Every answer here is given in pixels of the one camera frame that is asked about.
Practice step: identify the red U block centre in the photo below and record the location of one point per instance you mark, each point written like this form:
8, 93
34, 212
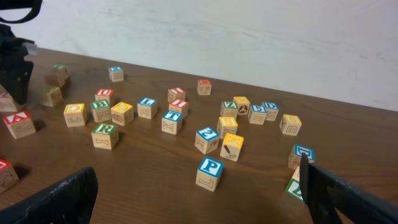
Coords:
105, 94

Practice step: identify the green Z wooden block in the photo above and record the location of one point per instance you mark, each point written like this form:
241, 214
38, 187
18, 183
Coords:
229, 108

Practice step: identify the yellow block beside B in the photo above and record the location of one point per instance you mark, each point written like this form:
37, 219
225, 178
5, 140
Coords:
122, 113

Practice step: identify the yellow 8 wooden block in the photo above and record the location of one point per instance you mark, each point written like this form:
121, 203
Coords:
290, 124

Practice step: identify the yellow block mid right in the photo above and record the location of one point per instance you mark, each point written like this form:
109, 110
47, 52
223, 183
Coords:
226, 124

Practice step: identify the red u block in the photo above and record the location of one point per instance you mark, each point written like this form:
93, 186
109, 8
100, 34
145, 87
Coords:
105, 94
8, 103

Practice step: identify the red i block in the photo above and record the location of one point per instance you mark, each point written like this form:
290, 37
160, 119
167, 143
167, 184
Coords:
179, 106
176, 94

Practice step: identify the red A wooden block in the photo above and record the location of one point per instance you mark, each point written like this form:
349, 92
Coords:
20, 124

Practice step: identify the green R wooden block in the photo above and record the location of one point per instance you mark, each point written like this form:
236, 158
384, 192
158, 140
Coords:
105, 136

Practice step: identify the green white Z block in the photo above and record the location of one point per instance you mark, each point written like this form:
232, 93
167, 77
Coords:
293, 187

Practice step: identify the blue T wooden block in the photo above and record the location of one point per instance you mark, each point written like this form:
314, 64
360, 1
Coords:
171, 122

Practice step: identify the blue X wooden block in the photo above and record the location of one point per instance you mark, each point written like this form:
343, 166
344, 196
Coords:
116, 73

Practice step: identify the green F wooden block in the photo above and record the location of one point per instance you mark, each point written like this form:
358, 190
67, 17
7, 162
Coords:
61, 69

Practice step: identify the red block far back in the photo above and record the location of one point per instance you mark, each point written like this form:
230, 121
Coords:
204, 87

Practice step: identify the blue D block upper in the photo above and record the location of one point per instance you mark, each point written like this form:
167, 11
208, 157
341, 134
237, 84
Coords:
272, 110

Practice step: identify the red U block near left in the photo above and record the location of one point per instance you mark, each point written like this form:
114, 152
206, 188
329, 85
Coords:
8, 103

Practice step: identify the blue 5 wooden block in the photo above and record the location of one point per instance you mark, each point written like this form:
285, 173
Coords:
257, 114

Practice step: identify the blue D block right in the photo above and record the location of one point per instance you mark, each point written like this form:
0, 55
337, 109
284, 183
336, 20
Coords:
296, 154

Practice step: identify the red I block lower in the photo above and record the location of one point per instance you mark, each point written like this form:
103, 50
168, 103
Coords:
179, 106

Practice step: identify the red E wooden block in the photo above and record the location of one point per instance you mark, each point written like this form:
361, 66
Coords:
8, 176

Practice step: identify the blue 2 wooden block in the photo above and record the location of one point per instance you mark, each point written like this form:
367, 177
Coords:
206, 140

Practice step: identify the yellow hammer wooden block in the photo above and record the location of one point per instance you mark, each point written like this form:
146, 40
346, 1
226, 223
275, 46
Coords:
231, 147

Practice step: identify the yellow acorn wooden block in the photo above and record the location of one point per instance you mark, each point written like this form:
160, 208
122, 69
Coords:
75, 115

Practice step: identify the yellow block behind Z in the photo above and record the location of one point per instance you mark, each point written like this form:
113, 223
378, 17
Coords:
243, 104

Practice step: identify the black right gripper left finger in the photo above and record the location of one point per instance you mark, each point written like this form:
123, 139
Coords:
70, 200

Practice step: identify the blue d block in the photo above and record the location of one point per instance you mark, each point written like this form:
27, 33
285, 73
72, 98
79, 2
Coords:
272, 110
296, 154

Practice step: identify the red I block upper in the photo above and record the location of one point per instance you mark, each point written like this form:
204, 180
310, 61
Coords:
176, 94

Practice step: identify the blue P wooden block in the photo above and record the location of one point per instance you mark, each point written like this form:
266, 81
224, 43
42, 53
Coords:
209, 173

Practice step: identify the blue L wooden block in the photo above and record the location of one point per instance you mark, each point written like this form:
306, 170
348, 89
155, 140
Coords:
147, 108

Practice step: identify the green B wooden block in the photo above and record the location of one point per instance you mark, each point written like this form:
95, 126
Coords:
101, 110

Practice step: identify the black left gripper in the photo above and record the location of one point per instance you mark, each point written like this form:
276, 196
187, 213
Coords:
15, 71

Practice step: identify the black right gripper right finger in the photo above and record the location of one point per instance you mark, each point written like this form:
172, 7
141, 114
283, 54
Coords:
325, 194

